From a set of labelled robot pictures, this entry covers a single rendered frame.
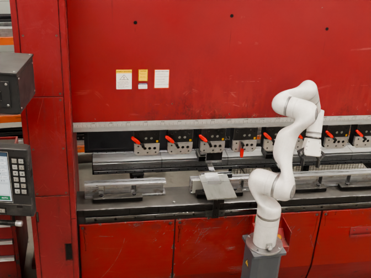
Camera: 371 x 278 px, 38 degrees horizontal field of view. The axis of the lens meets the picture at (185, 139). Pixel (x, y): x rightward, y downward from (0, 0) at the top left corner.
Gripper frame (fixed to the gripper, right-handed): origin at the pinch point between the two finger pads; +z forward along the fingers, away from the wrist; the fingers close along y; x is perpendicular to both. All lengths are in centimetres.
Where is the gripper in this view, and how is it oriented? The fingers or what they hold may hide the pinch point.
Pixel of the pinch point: (309, 165)
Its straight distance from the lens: 308.3
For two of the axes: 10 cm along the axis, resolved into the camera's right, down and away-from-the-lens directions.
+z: -1.2, 9.9, 0.1
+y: -9.7, -1.2, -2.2
